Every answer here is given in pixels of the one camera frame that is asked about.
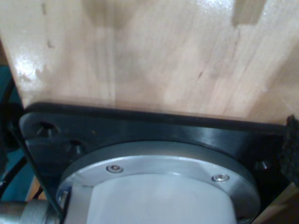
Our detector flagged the teal board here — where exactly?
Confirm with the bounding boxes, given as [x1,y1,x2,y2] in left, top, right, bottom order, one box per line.
[0,65,36,201]

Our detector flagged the thin black cable with grommet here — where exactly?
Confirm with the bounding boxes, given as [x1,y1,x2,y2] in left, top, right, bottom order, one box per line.
[4,102,65,213]

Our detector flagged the black cable silver connector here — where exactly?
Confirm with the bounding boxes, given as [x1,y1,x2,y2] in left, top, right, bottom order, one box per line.
[0,79,62,224]

